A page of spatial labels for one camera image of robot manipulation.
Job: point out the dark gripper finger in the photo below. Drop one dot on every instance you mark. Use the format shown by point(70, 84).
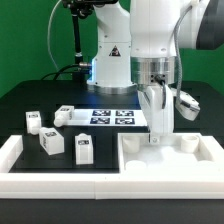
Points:
point(153, 139)

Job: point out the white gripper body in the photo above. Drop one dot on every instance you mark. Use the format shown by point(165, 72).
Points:
point(156, 103)

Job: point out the white square tabletop part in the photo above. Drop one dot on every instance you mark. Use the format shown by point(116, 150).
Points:
point(173, 153)

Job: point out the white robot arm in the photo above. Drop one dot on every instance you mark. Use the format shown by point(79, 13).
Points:
point(139, 48)

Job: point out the white marker sheet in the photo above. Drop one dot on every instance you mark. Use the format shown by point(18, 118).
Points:
point(107, 117)

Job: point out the white U-shaped fence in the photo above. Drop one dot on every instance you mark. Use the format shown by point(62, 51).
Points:
point(205, 182)

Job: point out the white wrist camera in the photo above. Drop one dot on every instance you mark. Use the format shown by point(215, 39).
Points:
point(187, 106)

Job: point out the black camera stand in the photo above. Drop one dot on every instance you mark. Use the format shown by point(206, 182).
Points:
point(81, 9)

